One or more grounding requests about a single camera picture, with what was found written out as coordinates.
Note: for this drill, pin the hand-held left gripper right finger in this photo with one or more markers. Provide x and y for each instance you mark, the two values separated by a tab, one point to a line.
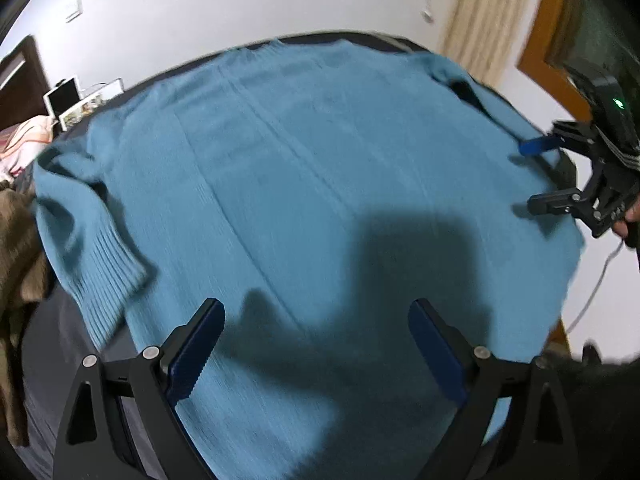
440	355

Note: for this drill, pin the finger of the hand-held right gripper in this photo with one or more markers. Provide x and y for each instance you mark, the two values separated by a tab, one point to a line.
535	145
555	202

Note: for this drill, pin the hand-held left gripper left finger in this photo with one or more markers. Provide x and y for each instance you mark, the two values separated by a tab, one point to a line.
192	355

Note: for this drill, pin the teal knit sweater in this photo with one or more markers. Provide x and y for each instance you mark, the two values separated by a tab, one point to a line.
310	170

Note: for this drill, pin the person's right hand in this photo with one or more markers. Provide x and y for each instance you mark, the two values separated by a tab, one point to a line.
622	227

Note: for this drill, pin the wooden framed window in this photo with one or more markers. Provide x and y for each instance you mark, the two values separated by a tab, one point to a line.
542	45

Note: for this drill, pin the cream curtain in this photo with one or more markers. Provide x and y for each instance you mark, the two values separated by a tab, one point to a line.
490	15

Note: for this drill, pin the black bed cover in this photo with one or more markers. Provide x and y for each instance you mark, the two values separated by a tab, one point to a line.
50	385

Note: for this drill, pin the person's dark clothing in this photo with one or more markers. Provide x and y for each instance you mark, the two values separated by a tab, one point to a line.
605	410

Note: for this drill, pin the brown fleece garment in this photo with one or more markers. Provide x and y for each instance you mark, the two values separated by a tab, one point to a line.
17	270

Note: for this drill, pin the pink printed pillow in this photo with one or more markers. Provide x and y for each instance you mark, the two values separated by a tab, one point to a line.
25	145

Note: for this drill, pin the white tablet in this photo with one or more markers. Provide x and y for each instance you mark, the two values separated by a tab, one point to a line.
62	96

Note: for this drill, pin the dark wooden headboard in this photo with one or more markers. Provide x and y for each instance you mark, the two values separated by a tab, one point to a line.
22	85

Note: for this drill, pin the photo collage frame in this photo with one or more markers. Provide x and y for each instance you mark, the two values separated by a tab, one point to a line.
85	110

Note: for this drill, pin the white wall switch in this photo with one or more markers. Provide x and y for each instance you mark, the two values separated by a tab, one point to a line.
74	10

